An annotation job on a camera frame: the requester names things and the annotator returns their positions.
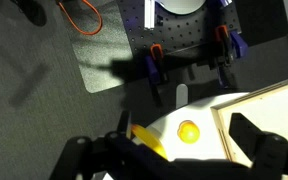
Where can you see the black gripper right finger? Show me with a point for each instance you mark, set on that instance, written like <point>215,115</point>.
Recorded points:
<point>245,131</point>

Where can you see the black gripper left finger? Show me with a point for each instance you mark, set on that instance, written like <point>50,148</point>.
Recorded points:
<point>124,124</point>

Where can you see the yellow banana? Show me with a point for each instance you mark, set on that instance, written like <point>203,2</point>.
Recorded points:
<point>149,140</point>

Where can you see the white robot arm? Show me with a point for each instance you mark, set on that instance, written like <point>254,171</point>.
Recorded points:
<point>180,5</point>

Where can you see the wooden crate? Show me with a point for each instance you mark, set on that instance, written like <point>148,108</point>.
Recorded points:
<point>274,110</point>

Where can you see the yellow-orange round fruit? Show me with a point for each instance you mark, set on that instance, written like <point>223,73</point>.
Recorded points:
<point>188,132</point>

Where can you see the purple clamp with orange trigger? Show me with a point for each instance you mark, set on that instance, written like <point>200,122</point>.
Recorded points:
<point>239,43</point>
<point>152,68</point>

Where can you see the black perforated board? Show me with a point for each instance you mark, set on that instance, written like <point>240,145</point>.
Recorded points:
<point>184,33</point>

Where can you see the white aluminium profile bar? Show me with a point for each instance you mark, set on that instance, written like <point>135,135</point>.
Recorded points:
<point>149,15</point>

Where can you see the black rounded object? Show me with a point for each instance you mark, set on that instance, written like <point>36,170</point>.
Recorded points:
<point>30,11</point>

